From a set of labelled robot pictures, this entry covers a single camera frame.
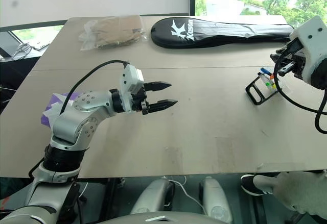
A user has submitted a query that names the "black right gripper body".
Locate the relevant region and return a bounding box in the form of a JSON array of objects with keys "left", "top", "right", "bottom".
[{"left": 276, "top": 38, "right": 308, "bottom": 80}]

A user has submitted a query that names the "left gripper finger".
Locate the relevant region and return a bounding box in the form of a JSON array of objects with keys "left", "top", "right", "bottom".
[
  {"left": 147, "top": 98, "right": 178, "bottom": 114},
  {"left": 144, "top": 81, "right": 172, "bottom": 93}
]

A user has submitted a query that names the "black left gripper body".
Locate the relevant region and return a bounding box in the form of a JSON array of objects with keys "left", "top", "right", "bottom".
[{"left": 129, "top": 84, "right": 149, "bottom": 116}]

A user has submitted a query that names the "white pen with orange tip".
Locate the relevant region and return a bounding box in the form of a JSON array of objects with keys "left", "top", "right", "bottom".
[{"left": 257, "top": 71, "right": 275, "bottom": 81}]

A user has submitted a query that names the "black pen holder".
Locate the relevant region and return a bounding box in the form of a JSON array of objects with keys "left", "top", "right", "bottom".
[{"left": 245, "top": 76, "right": 279, "bottom": 106}]

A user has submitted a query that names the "black racket bag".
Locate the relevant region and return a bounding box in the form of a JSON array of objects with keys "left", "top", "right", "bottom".
[{"left": 150, "top": 17, "right": 295, "bottom": 49}]

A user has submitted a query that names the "clear bag with brown cardboard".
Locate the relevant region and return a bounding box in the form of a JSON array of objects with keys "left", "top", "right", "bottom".
[{"left": 78, "top": 15, "right": 149, "bottom": 52}]

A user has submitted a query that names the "purple and white box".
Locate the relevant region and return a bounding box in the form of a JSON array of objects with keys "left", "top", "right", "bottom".
[{"left": 40, "top": 92, "right": 83, "bottom": 128}]

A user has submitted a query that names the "silver left robot leg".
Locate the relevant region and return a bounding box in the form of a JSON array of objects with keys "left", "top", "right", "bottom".
[{"left": 129, "top": 178, "right": 175, "bottom": 216}]

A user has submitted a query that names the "silver robot leg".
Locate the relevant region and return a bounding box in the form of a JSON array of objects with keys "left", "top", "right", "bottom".
[
  {"left": 201, "top": 177, "right": 233, "bottom": 223},
  {"left": 129, "top": 178, "right": 175, "bottom": 216}
]

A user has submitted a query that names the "silver right robot leg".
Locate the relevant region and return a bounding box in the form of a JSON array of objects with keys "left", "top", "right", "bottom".
[{"left": 201, "top": 177, "right": 233, "bottom": 223}]

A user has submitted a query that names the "silver robot torso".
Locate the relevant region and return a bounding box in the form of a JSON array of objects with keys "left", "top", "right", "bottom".
[{"left": 97, "top": 210, "right": 232, "bottom": 224}]

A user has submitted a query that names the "black and white shoe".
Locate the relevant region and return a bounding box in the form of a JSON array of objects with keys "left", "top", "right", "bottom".
[{"left": 240, "top": 173, "right": 281, "bottom": 196}]

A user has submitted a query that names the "light grey trouser leg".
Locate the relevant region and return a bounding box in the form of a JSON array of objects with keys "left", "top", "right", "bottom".
[{"left": 252, "top": 170, "right": 327, "bottom": 220}]

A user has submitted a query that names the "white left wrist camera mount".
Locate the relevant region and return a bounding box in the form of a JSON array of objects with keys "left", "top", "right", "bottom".
[{"left": 119, "top": 64, "right": 145, "bottom": 112}]

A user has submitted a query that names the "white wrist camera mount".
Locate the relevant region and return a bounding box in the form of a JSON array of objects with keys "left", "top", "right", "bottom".
[
  {"left": 119, "top": 64, "right": 145, "bottom": 112},
  {"left": 289, "top": 15, "right": 327, "bottom": 84}
]

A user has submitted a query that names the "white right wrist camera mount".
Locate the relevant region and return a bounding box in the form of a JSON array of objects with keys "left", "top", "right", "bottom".
[{"left": 289, "top": 15, "right": 327, "bottom": 84}]

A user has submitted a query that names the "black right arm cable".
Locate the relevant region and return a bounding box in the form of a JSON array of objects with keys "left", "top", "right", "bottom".
[{"left": 272, "top": 54, "right": 327, "bottom": 134}]

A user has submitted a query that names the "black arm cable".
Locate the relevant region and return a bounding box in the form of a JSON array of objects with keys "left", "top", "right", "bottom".
[
  {"left": 59, "top": 60, "right": 130, "bottom": 115},
  {"left": 272, "top": 54, "right": 327, "bottom": 134}
]

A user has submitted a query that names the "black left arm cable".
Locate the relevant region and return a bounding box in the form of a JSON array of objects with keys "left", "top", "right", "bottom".
[{"left": 59, "top": 60, "right": 130, "bottom": 115}]

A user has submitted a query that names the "thin white cable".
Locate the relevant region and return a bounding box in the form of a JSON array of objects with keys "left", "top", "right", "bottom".
[{"left": 163, "top": 176, "right": 208, "bottom": 216}]

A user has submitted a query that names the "white tangled cord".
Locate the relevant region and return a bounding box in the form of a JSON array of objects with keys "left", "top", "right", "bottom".
[{"left": 11, "top": 42, "right": 34, "bottom": 61}]

